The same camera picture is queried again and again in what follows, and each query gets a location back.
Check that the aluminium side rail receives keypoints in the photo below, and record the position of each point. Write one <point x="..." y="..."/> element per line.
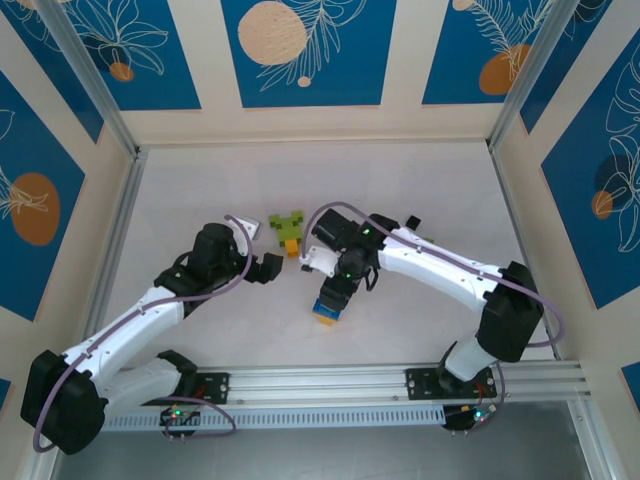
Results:
<point x="522" y="240"/>
<point x="122" y="210"/>

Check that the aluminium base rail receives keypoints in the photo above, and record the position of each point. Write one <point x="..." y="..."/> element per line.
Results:
<point x="320" y="382"/>

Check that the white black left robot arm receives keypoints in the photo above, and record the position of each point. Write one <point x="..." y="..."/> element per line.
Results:
<point x="125" y="325"/>

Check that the black square lego brick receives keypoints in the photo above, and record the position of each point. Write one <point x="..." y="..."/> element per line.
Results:
<point x="413" y="221"/>

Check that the aluminium frame post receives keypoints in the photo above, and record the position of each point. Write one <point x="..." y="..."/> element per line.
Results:
<point x="90" y="75"/>
<point x="532" y="75"/>

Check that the blue square lego brick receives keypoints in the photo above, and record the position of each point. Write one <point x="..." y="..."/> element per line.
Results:
<point x="327" y="310"/>

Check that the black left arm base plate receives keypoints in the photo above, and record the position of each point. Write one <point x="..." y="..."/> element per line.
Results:
<point x="217" y="385"/>

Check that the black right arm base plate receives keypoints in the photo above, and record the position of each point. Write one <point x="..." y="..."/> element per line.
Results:
<point x="420" y="384"/>

